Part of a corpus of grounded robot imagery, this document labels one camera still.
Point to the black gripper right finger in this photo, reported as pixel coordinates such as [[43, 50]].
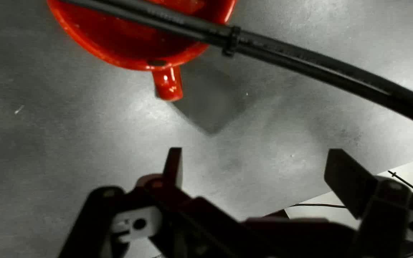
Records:
[[347, 179]]

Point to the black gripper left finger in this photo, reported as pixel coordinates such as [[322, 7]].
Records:
[[172, 165]]

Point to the red ceramic mug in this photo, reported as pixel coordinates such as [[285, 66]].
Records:
[[120, 47]]

